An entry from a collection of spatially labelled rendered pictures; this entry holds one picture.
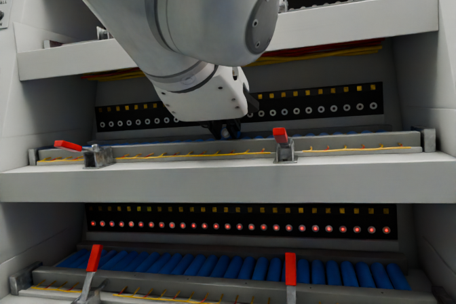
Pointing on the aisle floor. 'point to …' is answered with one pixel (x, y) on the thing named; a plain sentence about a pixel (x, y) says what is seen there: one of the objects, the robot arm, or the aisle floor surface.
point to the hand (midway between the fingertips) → (224, 125)
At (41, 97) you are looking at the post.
